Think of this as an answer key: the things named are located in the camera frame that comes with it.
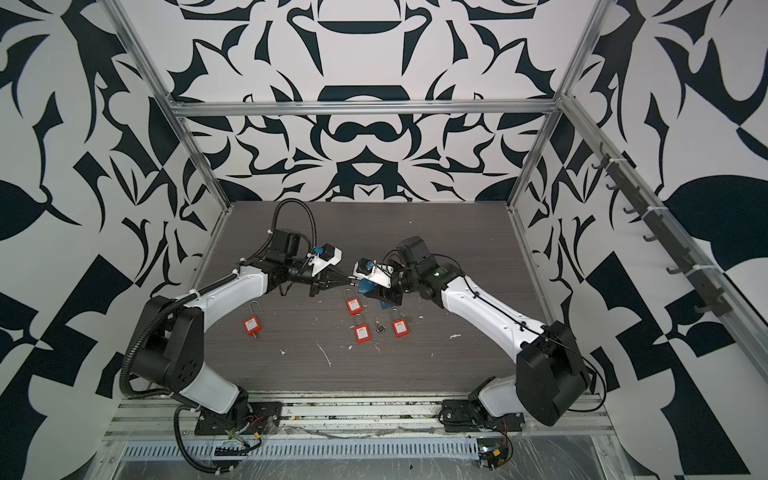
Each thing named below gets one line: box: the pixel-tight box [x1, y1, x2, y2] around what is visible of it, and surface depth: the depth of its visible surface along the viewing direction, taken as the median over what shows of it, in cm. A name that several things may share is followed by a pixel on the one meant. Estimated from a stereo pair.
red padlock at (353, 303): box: [344, 288, 363, 316], surface depth 94 cm
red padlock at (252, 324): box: [244, 300, 264, 339], surface depth 90 cm
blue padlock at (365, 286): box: [358, 278, 375, 294], surface depth 79 cm
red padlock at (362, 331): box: [354, 314, 372, 344], surface depth 89 cm
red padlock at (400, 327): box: [390, 308, 410, 338], surface depth 90 cm
